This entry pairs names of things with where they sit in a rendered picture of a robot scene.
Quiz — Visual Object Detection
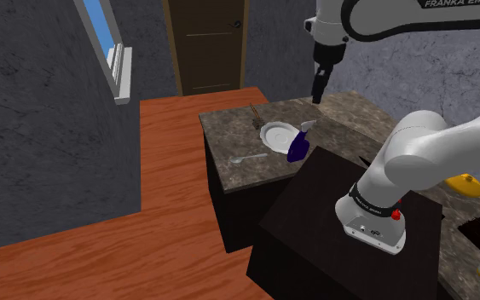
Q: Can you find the white round plate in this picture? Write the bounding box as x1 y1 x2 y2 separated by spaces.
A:
259 121 300 156

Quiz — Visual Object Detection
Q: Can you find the grey framed window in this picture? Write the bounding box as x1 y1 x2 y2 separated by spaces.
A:
72 0 133 106

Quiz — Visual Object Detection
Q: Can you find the yellow round lid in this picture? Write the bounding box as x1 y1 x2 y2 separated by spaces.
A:
443 173 480 199

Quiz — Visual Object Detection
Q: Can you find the dark blue spray bottle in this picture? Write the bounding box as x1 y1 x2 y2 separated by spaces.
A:
286 119 318 164

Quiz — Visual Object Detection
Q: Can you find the dark brown door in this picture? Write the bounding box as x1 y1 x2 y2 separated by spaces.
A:
161 0 251 97

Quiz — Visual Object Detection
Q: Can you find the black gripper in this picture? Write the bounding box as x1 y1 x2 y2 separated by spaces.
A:
310 40 347 105

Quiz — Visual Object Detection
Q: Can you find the dark robot stand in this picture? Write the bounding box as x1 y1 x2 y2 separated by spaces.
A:
246 146 446 300

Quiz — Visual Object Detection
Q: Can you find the brown whisk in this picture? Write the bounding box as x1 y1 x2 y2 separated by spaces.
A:
249 102 265 130

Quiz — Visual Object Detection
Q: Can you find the grey spoon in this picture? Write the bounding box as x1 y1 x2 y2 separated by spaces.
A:
229 153 269 164

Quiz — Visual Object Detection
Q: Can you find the dark kitchen counter cabinet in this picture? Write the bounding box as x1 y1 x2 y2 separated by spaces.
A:
198 90 480 300

